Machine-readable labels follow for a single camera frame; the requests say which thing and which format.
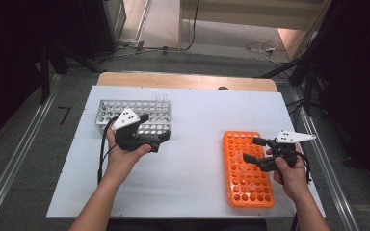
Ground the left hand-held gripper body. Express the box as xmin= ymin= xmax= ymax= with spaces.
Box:
xmin=111 ymin=107 xmax=162 ymax=154

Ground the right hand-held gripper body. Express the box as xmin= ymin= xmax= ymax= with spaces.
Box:
xmin=255 ymin=130 xmax=317 ymax=173

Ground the orange test tube rack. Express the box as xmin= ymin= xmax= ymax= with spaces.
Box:
xmin=222 ymin=130 xmax=277 ymax=209

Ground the metal test tube rack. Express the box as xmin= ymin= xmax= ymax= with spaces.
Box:
xmin=94 ymin=99 xmax=172 ymax=138

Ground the person's left hand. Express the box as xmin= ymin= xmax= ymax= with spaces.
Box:
xmin=105 ymin=120 xmax=153 ymax=181

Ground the person's right hand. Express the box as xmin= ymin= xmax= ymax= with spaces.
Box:
xmin=265 ymin=143 xmax=311 ymax=202

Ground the white table board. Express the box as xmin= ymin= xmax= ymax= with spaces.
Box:
xmin=45 ymin=85 xmax=326 ymax=219

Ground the black metal stand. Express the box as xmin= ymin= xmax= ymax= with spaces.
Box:
xmin=38 ymin=39 xmax=105 ymax=105
xmin=259 ymin=57 xmax=317 ymax=117

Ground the grey power strip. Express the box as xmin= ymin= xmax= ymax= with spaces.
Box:
xmin=118 ymin=39 xmax=146 ymax=52

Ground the black curtain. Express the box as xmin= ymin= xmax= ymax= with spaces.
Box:
xmin=0 ymin=0 xmax=88 ymax=150
xmin=314 ymin=0 xmax=370 ymax=193

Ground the person's dark clothing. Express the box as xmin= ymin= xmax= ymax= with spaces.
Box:
xmin=105 ymin=218 xmax=268 ymax=231

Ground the black cabinet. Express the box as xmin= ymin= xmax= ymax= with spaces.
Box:
xmin=79 ymin=0 xmax=116 ymax=61

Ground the grey metal cabinet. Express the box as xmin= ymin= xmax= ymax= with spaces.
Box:
xmin=103 ymin=0 xmax=127 ymax=43

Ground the light wooden furniture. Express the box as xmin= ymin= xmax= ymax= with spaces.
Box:
xmin=177 ymin=0 xmax=331 ymax=51

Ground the right hand-held gripper cable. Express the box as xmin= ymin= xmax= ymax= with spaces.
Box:
xmin=295 ymin=150 xmax=312 ymax=186

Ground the hand-held gripper cable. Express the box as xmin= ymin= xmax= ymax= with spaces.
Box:
xmin=96 ymin=115 xmax=119 ymax=187
xmin=295 ymin=150 xmax=312 ymax=186

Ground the left hand-held gripper cable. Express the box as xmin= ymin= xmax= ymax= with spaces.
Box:
xmin=96 ymin=115 xmax=119 ymax=187

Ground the black floor cable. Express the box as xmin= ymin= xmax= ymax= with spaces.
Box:
xmin=284 ymin=98 xmax=306 ymax=117

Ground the grey floor cable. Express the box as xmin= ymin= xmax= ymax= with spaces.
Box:
xmin=95 ymin=45 xmax=181 ymax=62

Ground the aluminium floor rail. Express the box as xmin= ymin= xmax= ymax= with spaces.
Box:
xmin=0 ymin=74 xmax=62 ymax=231
xmin=282 ymin=81 xmax=360 ymax=231

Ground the white floor cable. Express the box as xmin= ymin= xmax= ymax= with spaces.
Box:
xmin=244 ymin=39 xmax=290 ymax=66

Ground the black hanging cable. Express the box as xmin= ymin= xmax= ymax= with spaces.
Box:
xmin=179 ymin=0 xmax=201 ymax=52

